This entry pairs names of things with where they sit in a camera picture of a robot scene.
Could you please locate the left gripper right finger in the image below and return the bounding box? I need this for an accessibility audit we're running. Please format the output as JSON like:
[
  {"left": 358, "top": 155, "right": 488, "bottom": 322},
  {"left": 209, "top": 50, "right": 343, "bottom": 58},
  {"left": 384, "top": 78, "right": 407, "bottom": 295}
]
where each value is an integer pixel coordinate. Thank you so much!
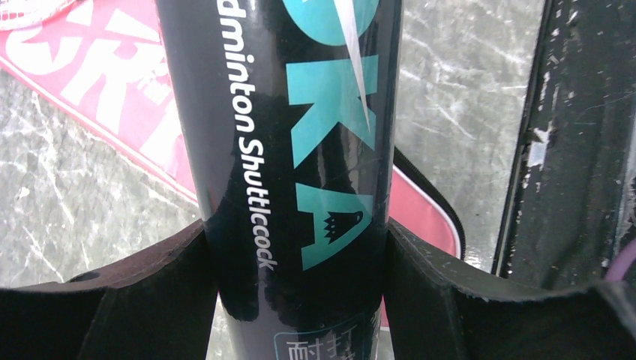
[{"left": 384, "top": 221, "right": 635, "bottom": 359}]

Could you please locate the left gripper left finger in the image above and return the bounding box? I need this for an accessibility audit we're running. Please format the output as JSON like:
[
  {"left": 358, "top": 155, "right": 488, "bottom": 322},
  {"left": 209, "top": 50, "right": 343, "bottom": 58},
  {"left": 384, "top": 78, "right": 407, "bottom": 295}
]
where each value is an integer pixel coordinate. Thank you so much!
[{"left": 1, "top": 221, "right": 217, "bottom": 359}]

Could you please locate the black shuttlecock tube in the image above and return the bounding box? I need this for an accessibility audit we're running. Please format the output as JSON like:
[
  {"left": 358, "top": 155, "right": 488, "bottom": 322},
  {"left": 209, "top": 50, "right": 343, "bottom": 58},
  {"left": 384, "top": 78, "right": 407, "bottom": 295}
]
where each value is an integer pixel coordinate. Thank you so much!
[{"left": 156, "top": 1, "right": 403, "bottom": 359}]

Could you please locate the pink racket bag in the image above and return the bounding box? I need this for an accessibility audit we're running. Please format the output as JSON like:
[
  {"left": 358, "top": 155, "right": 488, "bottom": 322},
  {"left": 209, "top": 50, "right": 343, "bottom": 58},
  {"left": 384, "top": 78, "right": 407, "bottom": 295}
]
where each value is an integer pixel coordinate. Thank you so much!
[{"left": 1, "top": 1, "right": 464, "bottom": 257}]

